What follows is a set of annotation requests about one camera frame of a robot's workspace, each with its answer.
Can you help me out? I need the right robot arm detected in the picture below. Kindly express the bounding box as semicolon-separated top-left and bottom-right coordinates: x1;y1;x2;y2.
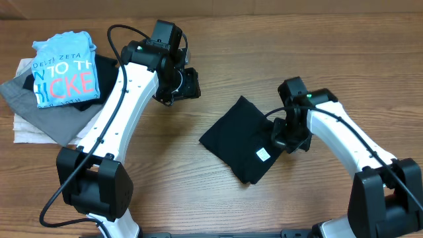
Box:
271;77;422;238

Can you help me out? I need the light blue printed folded shirt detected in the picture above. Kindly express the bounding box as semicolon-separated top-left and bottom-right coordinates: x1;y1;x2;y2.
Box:
31;31;100;108

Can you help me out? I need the grey folded shirt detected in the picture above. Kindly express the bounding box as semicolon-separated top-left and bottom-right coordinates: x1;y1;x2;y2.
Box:
1;70;102;146

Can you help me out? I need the black folded shirt in stack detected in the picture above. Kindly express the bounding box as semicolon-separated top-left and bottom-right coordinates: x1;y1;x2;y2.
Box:
22;54;118;111

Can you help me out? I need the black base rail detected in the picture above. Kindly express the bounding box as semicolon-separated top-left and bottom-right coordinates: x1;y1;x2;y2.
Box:
142;229;314;238

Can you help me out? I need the white folded cloth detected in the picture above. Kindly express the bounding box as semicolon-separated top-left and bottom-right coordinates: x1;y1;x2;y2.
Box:
13;58;110;145

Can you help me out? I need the black t-shirt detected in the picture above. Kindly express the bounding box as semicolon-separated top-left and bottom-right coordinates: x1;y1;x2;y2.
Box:
199;96;283;184

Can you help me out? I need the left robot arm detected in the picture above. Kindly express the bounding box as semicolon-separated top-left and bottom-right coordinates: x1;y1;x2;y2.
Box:
52;20;201;237

